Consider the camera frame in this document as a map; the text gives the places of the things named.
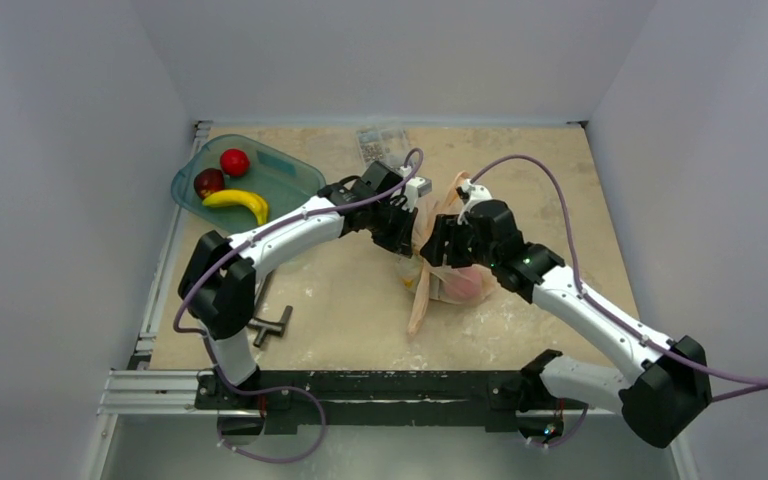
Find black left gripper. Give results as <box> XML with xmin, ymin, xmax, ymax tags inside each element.
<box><xmin>367</xmin><ymin>200</ymin><xmax>418</xmax><ymax>258</ymax></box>

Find translucent orange plastic bag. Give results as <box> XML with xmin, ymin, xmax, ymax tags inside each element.
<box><xmin>396</xmin><ymin>171</ymin><xmax>497</xmax><ymax>337</ymax></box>

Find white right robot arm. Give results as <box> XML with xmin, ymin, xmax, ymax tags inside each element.
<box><xmin>420</xmin><ymin>200</ymin><xmax>712</xmax><ymax>448</ymax></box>

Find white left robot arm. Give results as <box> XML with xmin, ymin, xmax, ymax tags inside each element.
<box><xmin>173</xmin><ymin>162</ymin><xmax>432</xmax><ymax>409</ymax></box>

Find yellow fake banana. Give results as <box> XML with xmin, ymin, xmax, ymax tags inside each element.
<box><xmin>202</xmin><ymin>189</ymin><xmax>269</xmax><ymax>226</ymax></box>

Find dark red fake apple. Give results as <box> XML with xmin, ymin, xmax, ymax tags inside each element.
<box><xmin>193</xmin><ymin>168</ymin><xmax>226</xmax><ymax>200</ymax></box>

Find clear screw organizer box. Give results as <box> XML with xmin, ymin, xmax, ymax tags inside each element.
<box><xmin>355</xmin><ymin>124</ymin><xmax>409</xmax><ymax>167</ymax></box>

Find black metal clamp tool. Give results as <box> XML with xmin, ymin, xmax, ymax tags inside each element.
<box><xmin>244</xmin><ymin>264</ymin><xmax>294</xmax><ymax>350</ymax></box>

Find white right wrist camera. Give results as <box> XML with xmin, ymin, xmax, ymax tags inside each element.
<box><xmin>456</xmin><ymin>179</ymin><xmax>493</xmax><ymax>217</ymax></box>

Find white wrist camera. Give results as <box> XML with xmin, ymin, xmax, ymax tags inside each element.
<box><xmin>396</xmin><ymin>175</ymin><xmax>433</xmax><ymax>212</ymax></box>
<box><xmin>456</xmin><ymin>179</ymin><xmax>493</xmax><ymax>217</ymax></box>

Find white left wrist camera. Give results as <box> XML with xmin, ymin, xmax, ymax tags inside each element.
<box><xmin>396</xmin><ymin>175</ymin><xmax>433</xmax><ymax>212</ymax></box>

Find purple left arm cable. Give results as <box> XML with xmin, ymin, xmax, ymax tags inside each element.
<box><xmin>171</xmin><ymin>148</ymin><xmax>425</xmax><ymax>339</ymax></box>

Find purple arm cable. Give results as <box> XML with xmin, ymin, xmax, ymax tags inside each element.
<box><xmin>468</xmin><ymin>154</ymin><xmax>768</xmax><ymax>405</ymax></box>
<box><xmin>171</xmin><ymin>148</ymin><xmax>425</xmax><ymax>339</ymax></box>

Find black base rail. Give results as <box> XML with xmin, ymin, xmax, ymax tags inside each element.
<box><xmin>195</xmin><ymin>369</ymin><xmax>587</xmax><ymax>435</ymax></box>

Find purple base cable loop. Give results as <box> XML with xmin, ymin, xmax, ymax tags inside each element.
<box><xmin>214</xmin><ymin>382</ymin><xmax>330</xmax><ymax>465</ymax></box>

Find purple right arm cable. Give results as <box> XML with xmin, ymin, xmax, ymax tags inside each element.
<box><xmin>468</xmin><ymin>154</ymin><xmax>768</xmax><ymax>405</ymax></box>

